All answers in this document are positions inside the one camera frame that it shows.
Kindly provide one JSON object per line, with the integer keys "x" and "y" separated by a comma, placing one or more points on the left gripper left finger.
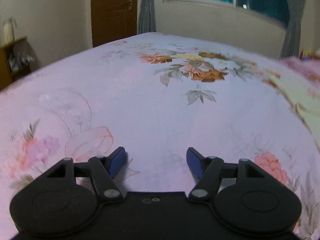
{"x": 68, "y": 195}

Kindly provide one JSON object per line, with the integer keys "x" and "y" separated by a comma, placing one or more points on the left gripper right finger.
{"x": 243, "y": 195}

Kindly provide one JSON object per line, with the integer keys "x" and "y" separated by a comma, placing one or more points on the floral pink bed sheet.
{"x": 156, "y": 95}

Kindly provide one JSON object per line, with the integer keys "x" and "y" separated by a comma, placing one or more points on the grey curtain right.
{"x": 293, "y": 32}

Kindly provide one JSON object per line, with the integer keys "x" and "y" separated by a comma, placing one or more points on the pink blanket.
{"x": 308, "y": 69}

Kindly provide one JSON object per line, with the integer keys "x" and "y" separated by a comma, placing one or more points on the brown wooden door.
{"x": 113, "y": 20}

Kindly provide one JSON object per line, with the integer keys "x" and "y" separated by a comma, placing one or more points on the grey curtain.
{"x": 147, "y": 18}
{"x": 293, "y": 32}

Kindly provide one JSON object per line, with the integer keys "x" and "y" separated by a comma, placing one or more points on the pale yellow small cloth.
{"x": 303, "y": 97}

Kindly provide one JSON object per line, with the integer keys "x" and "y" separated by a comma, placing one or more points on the grey curtain left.
{"x": 147, "y": 18}

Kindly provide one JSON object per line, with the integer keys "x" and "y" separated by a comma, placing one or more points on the wooden side shelf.
{"x": 18, "y": 59}

